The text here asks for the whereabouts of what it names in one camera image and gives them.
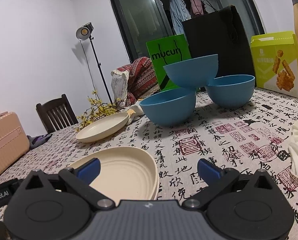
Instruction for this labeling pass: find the dark sliding glass door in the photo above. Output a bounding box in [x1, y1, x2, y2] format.
[106, 0, 266, 63]

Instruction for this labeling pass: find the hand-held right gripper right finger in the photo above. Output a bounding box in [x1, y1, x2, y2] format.
[183, 158, 279, 210]

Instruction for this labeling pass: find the dark wooden chair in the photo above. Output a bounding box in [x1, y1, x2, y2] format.
[36, 94, 79, 134]

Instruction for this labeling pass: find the hanging pink jacket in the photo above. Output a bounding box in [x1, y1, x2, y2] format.
[189, 0, 206, 15]

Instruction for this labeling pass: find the yellow-green snack box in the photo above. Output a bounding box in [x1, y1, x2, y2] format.
[250, 31, 298, 98]

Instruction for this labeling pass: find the green paper bag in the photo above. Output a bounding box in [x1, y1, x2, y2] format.
[146, 34, 192, 92]

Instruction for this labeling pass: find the pink small suitcase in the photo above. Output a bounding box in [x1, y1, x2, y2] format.
[0, 112, 30, 176]

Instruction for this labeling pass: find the blue bowl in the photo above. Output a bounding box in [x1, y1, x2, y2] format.
[139, 87, 197, 126]
[204, 75, 255, 109]
[163, 54, 219, 89]

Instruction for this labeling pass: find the studio light on stand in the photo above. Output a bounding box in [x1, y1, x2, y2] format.
[76, 22, 114, 103]

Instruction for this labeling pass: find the hanging light blue shirt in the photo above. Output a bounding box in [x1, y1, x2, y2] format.
[169, 0, 191, 35]

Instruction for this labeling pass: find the yellow flower branch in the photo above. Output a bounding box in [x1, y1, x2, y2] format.
[75, 89, 126, 132]

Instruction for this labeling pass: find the black lamp cable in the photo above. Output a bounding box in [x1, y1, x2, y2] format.
[79, 39, 94, 98]

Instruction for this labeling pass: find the black paper bag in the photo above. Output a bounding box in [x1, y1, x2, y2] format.
[181, 0, 256, 92]

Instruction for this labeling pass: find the red patterned blanket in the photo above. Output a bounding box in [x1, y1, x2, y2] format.
[111, 57, 159, 108]

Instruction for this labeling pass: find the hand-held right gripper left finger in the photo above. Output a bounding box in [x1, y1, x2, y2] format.
[18, 158, 116, 210]

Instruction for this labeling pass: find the calligraphy print tablecloth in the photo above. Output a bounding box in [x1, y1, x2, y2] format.
[0, 87, 298, 240]

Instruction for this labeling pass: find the purple grey cloth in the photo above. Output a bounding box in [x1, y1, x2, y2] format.
[27, 133, 53, 149]

